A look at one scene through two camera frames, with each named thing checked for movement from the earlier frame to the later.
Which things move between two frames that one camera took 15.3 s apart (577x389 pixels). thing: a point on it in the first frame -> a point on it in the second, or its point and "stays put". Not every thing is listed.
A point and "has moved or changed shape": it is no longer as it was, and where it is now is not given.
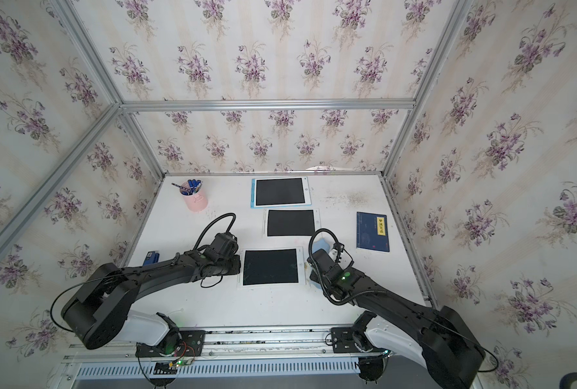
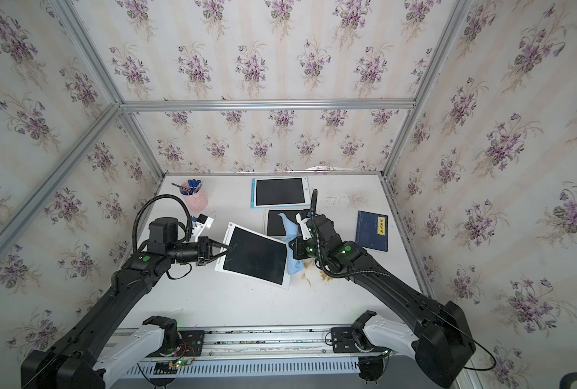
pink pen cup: [196, 202] stays put
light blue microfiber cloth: [320, 244] has moved or changed shape
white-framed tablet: [271, 192] stays put
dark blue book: [372, 232] stays put
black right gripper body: [322, 282] -> [305, 249]
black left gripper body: [228, 267] -> [201, 260]
